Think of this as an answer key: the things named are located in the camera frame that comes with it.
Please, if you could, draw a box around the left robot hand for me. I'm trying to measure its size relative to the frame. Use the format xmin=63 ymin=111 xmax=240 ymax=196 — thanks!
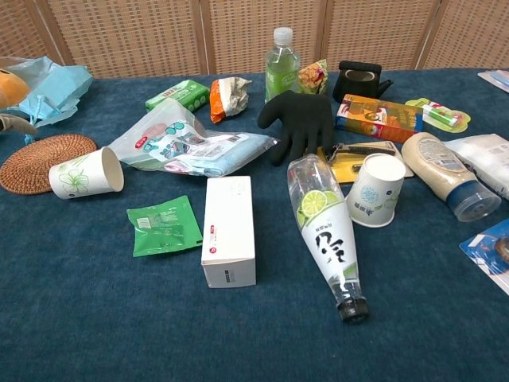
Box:
xmin=0 ymin=113 xmax=39 ymax=136

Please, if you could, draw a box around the paper cup green flower print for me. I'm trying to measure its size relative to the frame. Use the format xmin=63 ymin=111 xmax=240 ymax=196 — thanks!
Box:
xmin=48 ymin=146 xmax=126 ymax=201

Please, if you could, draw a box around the paper cup blue print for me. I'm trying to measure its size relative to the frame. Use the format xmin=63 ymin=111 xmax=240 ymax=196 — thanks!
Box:
xmin=345 ymin=153 xmax=406 ymax=228

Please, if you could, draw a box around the round rattan coaster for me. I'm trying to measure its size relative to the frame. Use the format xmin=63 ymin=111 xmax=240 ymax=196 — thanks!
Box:
xmin=0 ymin=134 xmax=99 ymax=196

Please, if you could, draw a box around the light blue bag orange toy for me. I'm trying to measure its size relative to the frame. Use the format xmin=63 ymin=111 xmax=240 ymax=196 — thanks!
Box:
xmin=0 ymin=55 xmax=95 ymax=145

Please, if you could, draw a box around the wicker folding screen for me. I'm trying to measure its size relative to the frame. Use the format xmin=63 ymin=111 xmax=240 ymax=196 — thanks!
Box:
xmin=0 ymin=0 xmax=509 ymax=80

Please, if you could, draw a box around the zip bag with blue towel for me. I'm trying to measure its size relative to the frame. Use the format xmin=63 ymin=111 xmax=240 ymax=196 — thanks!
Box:
xmin=107 ymin=97 xmax=281 ymax=178

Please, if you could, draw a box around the green wipes pack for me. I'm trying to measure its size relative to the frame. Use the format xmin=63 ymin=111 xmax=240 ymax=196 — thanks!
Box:
xmin=145 ymin=80 xmax=211 ymax=113

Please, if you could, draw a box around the green foil sachet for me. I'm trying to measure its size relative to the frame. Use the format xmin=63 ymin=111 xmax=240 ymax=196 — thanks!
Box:
xmin=126 ymin=194 xmax=204 ymax=259

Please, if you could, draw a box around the orange crumpled snack bag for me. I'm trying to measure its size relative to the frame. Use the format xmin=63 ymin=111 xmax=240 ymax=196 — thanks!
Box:
xmin=209 ymin=76 xmax=253 ymax=125

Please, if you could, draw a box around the dark blue table cloth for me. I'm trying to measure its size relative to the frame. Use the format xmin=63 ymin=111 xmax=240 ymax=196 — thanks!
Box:
xmin=0 ymin=67 xmax=509 ymax=382

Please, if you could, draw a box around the white rectangular box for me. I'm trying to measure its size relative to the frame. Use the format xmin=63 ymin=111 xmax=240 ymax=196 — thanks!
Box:
xmin=200 ymin=176 xmax=258 ymax=289

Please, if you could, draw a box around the clear bottle green label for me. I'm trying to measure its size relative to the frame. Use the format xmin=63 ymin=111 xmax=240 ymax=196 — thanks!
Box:
xmin=264 ymin=26 xmax=302 ymax=105

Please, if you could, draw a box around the black knit glove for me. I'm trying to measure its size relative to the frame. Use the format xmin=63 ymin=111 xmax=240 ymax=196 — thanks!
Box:
xmin=257 ymin=90 xmax=336 ymax=167

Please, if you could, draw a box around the small yellow-green snack packet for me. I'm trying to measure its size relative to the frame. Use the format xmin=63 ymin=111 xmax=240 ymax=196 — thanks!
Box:
xmin=297 ymin=58 xmax=329 ymax=96

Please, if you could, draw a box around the lime print soju bottle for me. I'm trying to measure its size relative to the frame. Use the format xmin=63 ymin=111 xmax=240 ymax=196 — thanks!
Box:
xmin=286 ymin=153 xmax=371 ymax=324

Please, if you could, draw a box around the razor on yellow card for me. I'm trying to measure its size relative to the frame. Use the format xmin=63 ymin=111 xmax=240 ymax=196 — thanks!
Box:
xmin=317 ymin=141 xmax=406 ymax=184

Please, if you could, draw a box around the black tape roll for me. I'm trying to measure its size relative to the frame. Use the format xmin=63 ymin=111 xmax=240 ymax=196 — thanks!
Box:
xmin=332 ymin=60 xmax=394 ymax=105

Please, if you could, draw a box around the orange printed carton box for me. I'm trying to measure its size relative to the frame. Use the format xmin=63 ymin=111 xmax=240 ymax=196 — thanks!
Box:
xmin=334 ymin=93 xmax=424 ymax=144

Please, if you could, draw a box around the beige squeeze sauce bottle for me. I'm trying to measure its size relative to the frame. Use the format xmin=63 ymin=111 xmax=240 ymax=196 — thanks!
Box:
xmin=400 ymin=131 xmax=502 ymax=223

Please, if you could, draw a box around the lip balm green card pack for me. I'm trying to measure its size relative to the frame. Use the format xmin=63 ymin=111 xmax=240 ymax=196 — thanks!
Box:
xmin=404 ymin=97 xmax=472 ymax=132

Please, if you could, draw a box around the white soft pouch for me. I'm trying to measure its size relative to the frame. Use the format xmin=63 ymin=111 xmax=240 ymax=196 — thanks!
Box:
xmin=441 ymin=133 xmax=509 ymax=200

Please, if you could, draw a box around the pink blue toothbrush pack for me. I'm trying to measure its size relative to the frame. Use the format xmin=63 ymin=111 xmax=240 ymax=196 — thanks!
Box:
xmin=476 ymin=68 xmax=509 ymax=96

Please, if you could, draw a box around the blue correction tape blister pack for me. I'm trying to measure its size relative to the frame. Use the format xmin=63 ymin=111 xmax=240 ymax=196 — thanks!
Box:
xmin=459 ymin=217 xmax=509 ymax=298

